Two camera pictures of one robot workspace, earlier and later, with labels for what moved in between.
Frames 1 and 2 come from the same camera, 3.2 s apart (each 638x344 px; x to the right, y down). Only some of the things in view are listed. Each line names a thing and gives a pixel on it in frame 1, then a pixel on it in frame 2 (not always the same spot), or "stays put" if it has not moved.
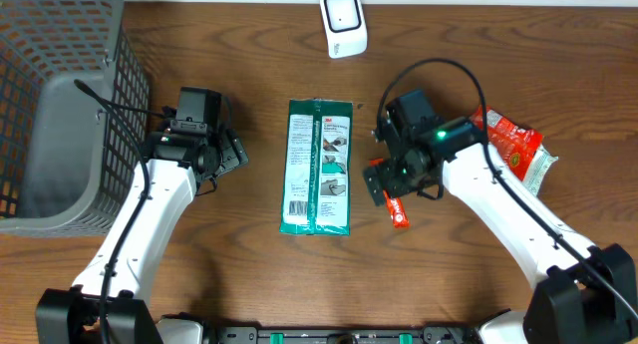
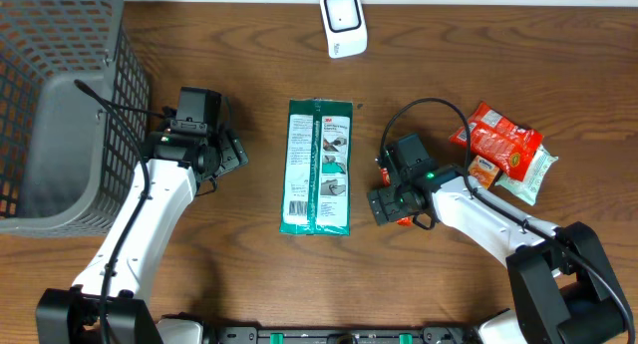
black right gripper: x=391 y=184 -> x=384 y=207
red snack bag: x=513 y=143 stays put
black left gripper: x=232 y=153 stays put
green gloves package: x=316 y=189 stays put
